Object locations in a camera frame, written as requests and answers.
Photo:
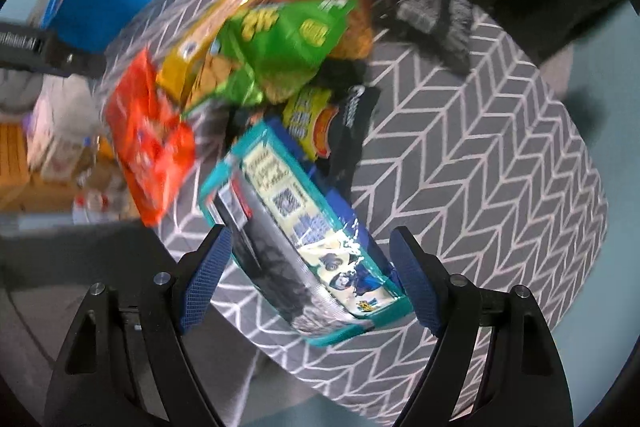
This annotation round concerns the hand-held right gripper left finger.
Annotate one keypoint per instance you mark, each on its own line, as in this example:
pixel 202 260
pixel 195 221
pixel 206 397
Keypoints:
pixel 204 279

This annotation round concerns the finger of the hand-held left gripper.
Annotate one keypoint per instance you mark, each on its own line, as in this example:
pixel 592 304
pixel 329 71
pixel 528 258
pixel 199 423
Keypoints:
pixel 80 64

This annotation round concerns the clear plastic bottle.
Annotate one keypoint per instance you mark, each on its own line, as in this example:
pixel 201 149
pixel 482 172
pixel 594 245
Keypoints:
pixel 92 202

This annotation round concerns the black packet with yellow label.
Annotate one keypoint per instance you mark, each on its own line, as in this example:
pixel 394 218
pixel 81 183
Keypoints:
pixel 345 132

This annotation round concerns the white sack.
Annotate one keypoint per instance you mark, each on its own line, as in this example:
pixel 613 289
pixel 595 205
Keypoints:
pixel 65 122

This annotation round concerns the long yellow snack packet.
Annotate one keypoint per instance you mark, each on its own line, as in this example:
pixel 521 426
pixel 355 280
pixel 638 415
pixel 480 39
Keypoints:
pixel 225 17

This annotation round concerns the wooden crate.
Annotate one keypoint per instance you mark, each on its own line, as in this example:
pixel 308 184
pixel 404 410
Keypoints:
pixel 12 167

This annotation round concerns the red snack packet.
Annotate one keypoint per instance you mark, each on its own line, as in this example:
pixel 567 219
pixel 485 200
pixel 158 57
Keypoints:
pixel 147 142

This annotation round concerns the teal snack packet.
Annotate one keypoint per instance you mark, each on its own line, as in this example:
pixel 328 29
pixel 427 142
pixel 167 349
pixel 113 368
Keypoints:
pixel 295 227

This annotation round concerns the green snack packet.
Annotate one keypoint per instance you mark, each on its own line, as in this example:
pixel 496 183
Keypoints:
pixel 285 42

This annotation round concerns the black grey-print snack packet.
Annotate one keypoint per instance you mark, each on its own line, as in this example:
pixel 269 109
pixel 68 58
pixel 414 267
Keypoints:
pixel 435 17

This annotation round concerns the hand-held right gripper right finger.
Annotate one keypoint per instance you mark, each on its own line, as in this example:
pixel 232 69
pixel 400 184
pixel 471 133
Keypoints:
pixel 416 282

